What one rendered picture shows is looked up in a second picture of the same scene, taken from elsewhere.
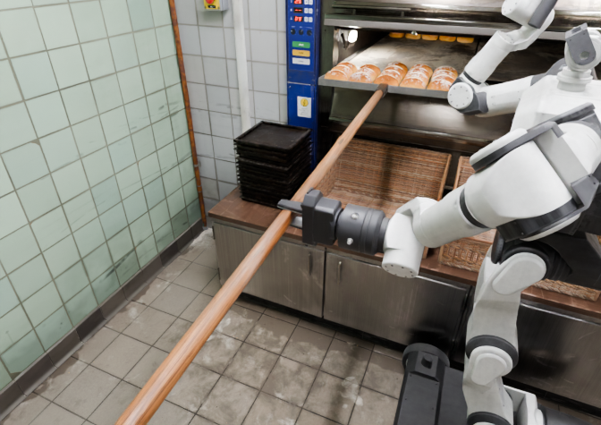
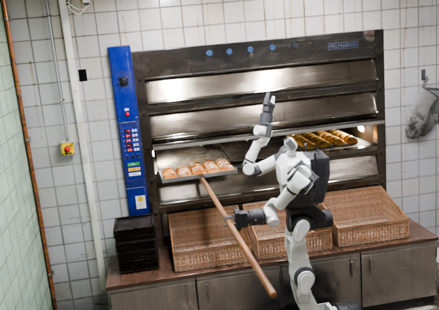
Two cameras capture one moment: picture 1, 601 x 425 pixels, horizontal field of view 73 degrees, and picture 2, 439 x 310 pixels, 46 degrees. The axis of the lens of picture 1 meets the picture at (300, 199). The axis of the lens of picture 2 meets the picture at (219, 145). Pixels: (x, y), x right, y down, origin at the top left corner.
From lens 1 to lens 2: 2.12 m
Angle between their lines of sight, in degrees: 35
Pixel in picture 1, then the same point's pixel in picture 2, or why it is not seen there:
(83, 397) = not seen: outside the picture
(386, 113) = (194, 191)
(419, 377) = not seen: outside the picture
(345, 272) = (210, 290)
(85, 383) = not seen: outside the picture
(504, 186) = (296, 181)
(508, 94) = (267, 164)
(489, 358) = (305, 276)
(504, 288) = (299, 238)
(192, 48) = (46, 183)
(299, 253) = (178, 290)
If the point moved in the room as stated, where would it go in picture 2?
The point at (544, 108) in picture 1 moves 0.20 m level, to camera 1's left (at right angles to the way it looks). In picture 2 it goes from (289, 164) to (261, 171)
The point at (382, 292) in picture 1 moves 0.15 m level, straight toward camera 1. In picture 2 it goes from (235, 293) to (242, 303)
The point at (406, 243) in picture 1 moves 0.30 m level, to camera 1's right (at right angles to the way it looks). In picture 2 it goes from (273, 213) to (315, 200)
